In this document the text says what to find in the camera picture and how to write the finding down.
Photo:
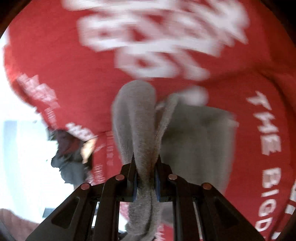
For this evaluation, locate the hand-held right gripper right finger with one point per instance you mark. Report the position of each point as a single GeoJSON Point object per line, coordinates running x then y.
{"type": "Point", "coordinates": [158, 185]}

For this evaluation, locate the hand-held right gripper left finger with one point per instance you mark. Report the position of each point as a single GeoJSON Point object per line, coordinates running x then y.
{"type": "Point", "coordinates": [134, 183]}

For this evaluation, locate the grey sweater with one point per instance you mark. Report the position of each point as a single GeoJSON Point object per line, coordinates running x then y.
{"type": "Point", "coordinates": [138, 125]}

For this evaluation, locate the pile of dark clothes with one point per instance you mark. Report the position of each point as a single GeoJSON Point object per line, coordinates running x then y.
{"type": "Point", "coordinates": [69, 160]}

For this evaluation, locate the red printed blanket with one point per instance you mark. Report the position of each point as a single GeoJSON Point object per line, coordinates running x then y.
{"type": "Point", "coordinates": [69, 76]}

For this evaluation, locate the pink cloth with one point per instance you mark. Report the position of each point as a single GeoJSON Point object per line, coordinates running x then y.
{"type": "Point", "coordinates": [13, 222]}

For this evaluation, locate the red pillow large white print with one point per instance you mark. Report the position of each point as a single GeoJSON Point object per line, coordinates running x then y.
{"type": "Point", "coordinates": [161, 34]}

